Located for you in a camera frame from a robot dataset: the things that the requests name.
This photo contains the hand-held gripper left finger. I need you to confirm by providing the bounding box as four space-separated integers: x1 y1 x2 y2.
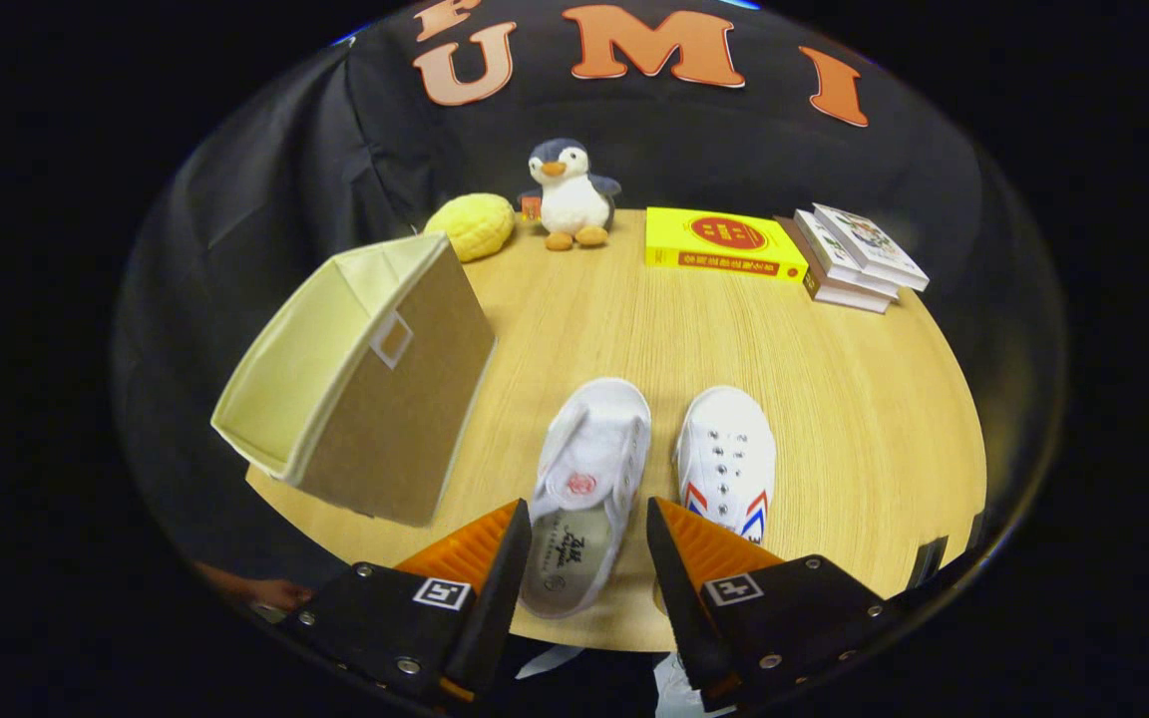
280 499 534 704

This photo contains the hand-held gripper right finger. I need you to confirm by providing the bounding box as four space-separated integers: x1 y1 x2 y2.
646 497 895 711

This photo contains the white canvas shoe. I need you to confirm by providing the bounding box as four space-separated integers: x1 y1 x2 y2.
672 385 778 544
520 377 653 619

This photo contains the beige fabric storage box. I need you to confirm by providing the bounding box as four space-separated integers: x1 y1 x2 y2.
210 232 498 529

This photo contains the black bar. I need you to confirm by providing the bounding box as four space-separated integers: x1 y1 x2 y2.
907 536 950 591

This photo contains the yellow book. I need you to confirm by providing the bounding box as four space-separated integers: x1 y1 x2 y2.
645 206 810 284

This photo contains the yellow plush bun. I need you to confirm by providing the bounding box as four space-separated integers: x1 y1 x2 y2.
423 192 517 264

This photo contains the penguin plush toy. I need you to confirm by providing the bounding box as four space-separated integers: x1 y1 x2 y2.
518 138 623 252

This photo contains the white illustrated cover book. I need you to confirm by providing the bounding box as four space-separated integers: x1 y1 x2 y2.
812 202 931 293

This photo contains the black backdrop cloth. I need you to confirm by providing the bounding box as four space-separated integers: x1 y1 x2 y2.
116 0 1064 599

